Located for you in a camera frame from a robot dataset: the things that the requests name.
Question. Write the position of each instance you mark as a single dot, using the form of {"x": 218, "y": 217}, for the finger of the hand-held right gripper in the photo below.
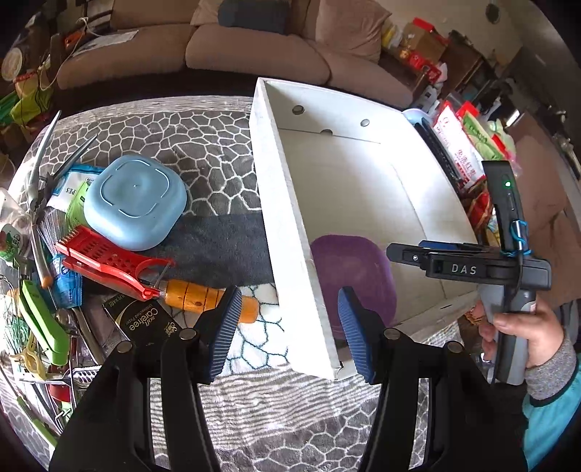
{"x": 454, "y": 245}
{"x": 454, "y": 267}

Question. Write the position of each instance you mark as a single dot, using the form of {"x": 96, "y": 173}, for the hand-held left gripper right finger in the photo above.
{"x": 356, "y": 336}

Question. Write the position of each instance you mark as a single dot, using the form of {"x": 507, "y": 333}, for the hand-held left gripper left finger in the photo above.
{"x": 224, "y": 333}

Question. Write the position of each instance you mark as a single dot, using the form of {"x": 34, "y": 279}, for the white cardboard box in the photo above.
{"x": 281, "y": 204}

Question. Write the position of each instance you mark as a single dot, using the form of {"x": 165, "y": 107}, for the light blue square container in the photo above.
{"x": 136, "y": 199}

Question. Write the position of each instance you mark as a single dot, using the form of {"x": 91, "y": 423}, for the green plastic clip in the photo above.
{"x": 43, "y": 322}

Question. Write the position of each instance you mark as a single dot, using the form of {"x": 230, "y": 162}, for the person's right forearm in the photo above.
{"x": 553, "y": 408}

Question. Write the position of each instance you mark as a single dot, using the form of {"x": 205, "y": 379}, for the person's right hand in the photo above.
{"x": 544, "y": 331}

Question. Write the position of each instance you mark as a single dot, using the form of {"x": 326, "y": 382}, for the purple plastic lid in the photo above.
{"x": 354, "y": 263}

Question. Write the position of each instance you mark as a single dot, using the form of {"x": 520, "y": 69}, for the black tissue packet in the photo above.
{"x": 140, "y": 320}

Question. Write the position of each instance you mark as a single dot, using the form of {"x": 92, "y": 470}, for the black remote control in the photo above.
{"x": 442, "y": 154}

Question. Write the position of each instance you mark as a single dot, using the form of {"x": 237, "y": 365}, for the white red snack bag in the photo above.
{"x": 458, "y": 145}

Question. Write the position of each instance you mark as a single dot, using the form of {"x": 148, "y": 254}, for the green snack bag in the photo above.
{"x": 488, "y": 134}

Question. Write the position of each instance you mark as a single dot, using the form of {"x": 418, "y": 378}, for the light blue bowl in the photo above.
{"x": 415, "y": 115}

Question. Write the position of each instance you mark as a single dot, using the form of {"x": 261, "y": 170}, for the red plastic grater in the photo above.
{"x": 100, "y": 263}

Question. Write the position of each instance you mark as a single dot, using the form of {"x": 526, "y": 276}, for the blue plastic packet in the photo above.
{"x": 68, "y": 283}

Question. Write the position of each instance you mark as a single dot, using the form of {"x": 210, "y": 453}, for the patterned grey blanket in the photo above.
{"x": 204, "y": 149}

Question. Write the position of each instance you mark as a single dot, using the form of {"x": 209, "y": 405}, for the green striped packet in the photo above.
{"x": 77, "y": 206}

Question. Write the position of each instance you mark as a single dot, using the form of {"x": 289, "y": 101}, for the yellow clothes peg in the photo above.
{"x": 29, "y": 363}

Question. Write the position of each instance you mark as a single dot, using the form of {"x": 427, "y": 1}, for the white wipes packet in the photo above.
{"x": 68, "y": 184}

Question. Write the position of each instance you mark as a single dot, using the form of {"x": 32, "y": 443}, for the clear plastic cup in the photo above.
{"x": 13, "y": 227}

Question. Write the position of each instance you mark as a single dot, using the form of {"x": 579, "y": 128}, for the beige pillow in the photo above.
{"x": 349, "y": 27}

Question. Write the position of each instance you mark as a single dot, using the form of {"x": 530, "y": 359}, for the metal tongs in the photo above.
{"x": 43, "y": 163}

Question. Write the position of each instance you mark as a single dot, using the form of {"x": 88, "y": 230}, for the beige sofa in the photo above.
{"x": 254, "y": 59}

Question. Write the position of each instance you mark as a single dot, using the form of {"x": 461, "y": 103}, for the green plastic bag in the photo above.
{"x": 25, "y": 106}

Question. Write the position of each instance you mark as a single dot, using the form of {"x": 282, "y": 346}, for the dark blue cushion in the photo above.
{"x": 254, "y": 13}

